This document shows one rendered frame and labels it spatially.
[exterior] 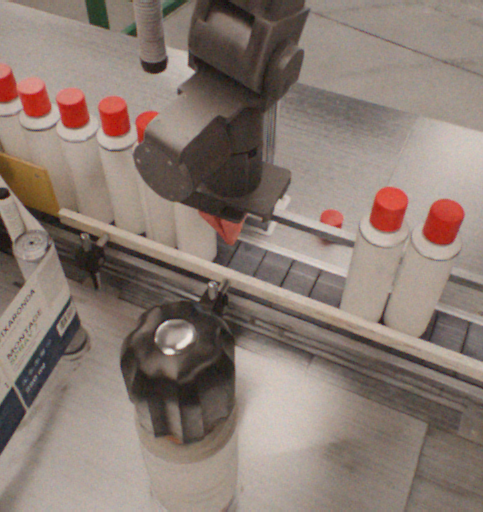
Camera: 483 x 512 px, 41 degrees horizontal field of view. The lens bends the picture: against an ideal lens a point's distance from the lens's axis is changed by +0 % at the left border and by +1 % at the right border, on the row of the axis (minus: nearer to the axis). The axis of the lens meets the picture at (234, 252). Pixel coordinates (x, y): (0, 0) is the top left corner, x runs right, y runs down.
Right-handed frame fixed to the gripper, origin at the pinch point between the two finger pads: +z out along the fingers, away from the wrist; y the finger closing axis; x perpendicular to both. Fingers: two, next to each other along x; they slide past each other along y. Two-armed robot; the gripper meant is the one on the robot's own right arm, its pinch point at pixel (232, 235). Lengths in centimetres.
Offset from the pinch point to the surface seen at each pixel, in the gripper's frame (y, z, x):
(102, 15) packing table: -108, 70, 123
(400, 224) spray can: 16.3, -4.3, 5.5
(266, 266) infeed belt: 1.4, 13.6, 7.4
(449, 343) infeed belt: 25.8, 13.4, 6.1
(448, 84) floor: 7, 103, 183
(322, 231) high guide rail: 7.6, 5.5, 9.4
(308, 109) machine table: -7, 19, 46
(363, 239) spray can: 13.2, -2.0, 3.9
